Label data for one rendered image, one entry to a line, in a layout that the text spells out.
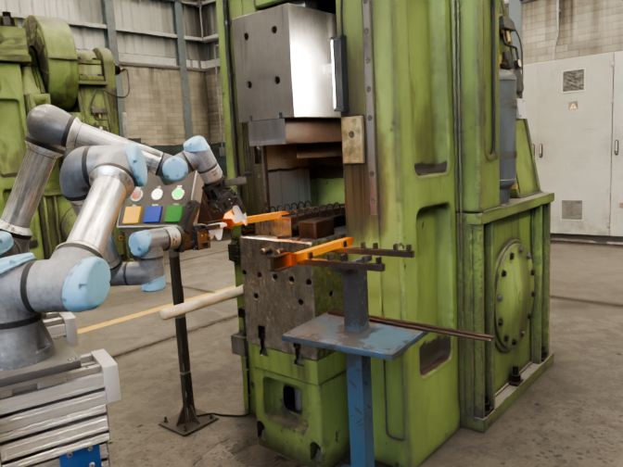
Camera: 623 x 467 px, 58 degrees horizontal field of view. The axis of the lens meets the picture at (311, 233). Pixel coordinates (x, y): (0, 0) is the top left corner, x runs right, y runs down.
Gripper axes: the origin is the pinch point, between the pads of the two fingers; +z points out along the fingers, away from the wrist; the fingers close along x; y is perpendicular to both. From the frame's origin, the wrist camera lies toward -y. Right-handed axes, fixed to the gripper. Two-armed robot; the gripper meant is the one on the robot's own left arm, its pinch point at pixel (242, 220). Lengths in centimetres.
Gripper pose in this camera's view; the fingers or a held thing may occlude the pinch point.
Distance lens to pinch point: 206.3
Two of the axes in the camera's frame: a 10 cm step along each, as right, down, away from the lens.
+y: -5.4, 6.1, -5.8
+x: 7.6, 0.5, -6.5
